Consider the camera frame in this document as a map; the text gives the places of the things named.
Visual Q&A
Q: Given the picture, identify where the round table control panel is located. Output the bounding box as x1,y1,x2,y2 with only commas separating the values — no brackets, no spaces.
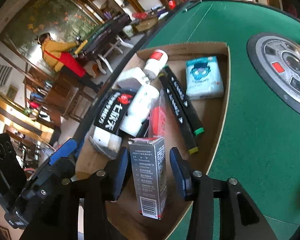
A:
247,33,300,114

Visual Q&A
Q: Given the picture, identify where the white bottle grey label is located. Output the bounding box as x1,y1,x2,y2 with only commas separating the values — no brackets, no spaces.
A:
120,85,159,137

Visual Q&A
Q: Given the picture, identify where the black marker yellow cap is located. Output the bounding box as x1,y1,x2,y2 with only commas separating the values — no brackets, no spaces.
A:
158,73,198,154

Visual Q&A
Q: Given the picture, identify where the long white grey box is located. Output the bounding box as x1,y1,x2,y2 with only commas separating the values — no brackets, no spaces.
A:
128,137,167,220

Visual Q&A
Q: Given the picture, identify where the black snack packet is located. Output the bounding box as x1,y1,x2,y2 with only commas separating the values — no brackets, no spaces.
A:
89,88,136,160

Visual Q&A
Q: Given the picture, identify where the woman in yellow jacket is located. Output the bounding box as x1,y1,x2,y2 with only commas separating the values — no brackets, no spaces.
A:
37,33,101,93

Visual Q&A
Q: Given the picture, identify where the black marker green cap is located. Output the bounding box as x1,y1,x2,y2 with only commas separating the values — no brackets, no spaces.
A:
163,65,204,137

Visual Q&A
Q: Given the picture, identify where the low wooden tv bench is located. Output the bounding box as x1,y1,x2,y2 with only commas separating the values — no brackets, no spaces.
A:
130,16,159,33

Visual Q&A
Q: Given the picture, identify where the clear bag red item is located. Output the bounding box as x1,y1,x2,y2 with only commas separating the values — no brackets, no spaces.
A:
148,89,166,138

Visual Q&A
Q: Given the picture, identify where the cardboard tray box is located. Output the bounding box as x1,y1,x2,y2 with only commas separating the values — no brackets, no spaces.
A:
75,41,231,240

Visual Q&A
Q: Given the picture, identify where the blue tissue packet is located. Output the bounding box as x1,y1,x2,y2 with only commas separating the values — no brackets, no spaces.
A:
185,56,224,100

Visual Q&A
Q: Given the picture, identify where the white bottle red label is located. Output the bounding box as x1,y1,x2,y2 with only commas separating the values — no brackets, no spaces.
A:
143,49,168,80

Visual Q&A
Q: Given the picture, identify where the green mahjong table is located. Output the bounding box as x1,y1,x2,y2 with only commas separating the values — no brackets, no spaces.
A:
135,0,300,239

